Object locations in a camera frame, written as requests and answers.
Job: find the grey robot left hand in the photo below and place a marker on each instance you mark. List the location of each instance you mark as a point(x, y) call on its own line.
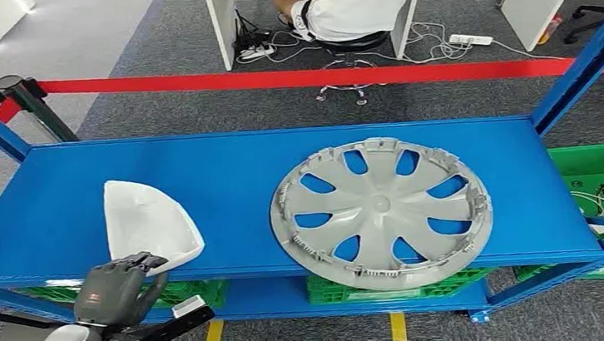
point(109, 293)

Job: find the white plastic shell part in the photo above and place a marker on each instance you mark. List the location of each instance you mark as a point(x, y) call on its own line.
point(146, 223)

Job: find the blue metal shelf rack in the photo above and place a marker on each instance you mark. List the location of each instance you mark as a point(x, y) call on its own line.
point(215, 188)

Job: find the grey wheel hubcap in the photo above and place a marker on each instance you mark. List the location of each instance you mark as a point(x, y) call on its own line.
point(377, 206)

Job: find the white power strip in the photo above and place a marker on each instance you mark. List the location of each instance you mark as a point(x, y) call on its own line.
point(257, 52)
point(469, 39)

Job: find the black stool chrome base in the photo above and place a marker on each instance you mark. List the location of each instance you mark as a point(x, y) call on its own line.
point(353, 45)

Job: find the person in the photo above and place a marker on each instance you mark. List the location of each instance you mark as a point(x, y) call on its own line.
point(358, 3)

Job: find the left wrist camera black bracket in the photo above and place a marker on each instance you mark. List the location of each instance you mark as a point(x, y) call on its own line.
point(183, 319)

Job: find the black stanchion post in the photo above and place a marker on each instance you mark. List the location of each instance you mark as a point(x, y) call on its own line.
point(35, 103)

